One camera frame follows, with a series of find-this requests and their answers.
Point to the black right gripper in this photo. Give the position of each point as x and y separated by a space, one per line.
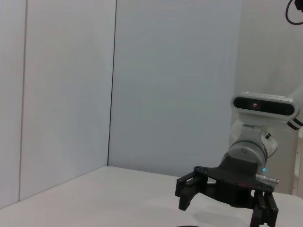
234 179

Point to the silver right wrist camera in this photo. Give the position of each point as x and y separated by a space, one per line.
262 106

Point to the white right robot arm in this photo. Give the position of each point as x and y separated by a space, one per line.
246 151

